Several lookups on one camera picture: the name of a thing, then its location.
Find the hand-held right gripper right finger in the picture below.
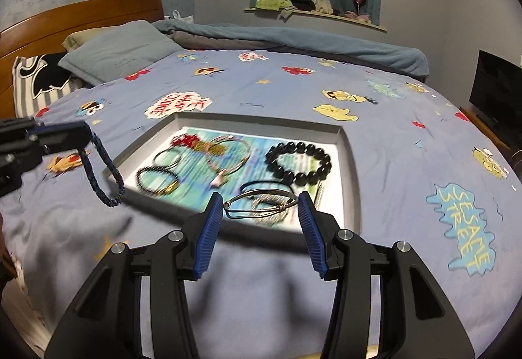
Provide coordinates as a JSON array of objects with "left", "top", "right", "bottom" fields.
[{"left": 297, "top": 191, "right": 476, "bottom": 359}]

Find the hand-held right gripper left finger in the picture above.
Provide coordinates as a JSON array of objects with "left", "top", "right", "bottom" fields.
[{"left": 44, "top": 193, "right": 224, "bottom": 359}]

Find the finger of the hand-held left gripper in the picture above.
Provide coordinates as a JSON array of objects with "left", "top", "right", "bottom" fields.
[{"left": 26, "top": 121, "right": 92, "bottom": 156}]

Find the silver wire bangle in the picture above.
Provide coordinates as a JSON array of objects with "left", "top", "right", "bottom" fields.
[{"left": 223, "top": 190, "right": 298, "bottom": 218}]

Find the blue braided bracelet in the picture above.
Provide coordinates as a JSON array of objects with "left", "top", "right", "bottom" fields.
[{"left": 77, "top": 133, "right": 126, "bottom": 208}]

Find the pink braided cord bracelet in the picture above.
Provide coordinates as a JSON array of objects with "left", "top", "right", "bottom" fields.
[{"left": 205, "top": 136, "right": 252, "bottom": 187}]

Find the grey shallow box tray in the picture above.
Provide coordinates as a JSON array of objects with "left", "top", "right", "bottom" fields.
[{"left": 101, "top": 112, "right": 363, "bottom": 237}]

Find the dark red bead bracelet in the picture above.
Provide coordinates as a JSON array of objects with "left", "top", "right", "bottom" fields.
[{"left": 136, "top": 164, "right": 180, "bottom": 195}]

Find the plain silver bangle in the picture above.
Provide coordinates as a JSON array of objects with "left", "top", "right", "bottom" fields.
[{"left": 153, "top": 148, "right": 182, "bottom": 171}]

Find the striped black and white pillow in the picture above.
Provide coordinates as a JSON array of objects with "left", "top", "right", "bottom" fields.
[{"left": 12, "top": 53, "right": 82, "bottom": 117}]

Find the blue printed card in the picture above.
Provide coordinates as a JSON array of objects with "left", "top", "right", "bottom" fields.
[{"left": 122, "top": 126, "right": 341, "bottom": 229}]

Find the beige pillow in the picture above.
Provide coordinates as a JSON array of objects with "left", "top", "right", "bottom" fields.
[{"left": 62, "top": 28, "right": 107, "bottom": 52}]

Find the grey-blue pillow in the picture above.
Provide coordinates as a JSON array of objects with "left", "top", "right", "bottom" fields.
[{"left": 58, "top": 20, "right": 182, "bottom": 84}]

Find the blue cartoon printed bedsheet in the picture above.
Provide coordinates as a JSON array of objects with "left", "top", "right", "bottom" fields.
[{"left": 0, "top": 49, "right": 522, "bottom": 359}]

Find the wooden headboard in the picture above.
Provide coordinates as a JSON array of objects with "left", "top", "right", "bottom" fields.
[{"left": 0, "top": 0, "right": 164, "bottom": 119}]

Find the blue blanket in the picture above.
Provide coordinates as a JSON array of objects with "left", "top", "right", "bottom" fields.
[{"left": 153, "top": 20, "right": 430, "bottom": 78}]

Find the wooden window sill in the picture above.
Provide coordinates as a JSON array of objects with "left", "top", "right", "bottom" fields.
[{"left": 244, "top": 7, "right": 388, "bottom": 33}]

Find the green cloth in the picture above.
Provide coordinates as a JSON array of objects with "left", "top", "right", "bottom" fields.
[{"left": 255, "top": 0, "right": 296, "bottom": 15}]

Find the black flat screen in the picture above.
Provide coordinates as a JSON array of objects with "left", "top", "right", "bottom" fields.
[{"left": 469, "top": 50, "right": 522, "bottom": 131}]

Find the black bead bracelet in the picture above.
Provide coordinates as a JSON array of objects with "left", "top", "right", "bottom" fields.
[{"left": 265, "top": 141, "right": 333, "bottom": 185}]

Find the red bead bracelet in tray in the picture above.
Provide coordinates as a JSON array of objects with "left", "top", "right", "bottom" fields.
[{"left": 170, "top": 133, "right": 229, "bottom": 156}]

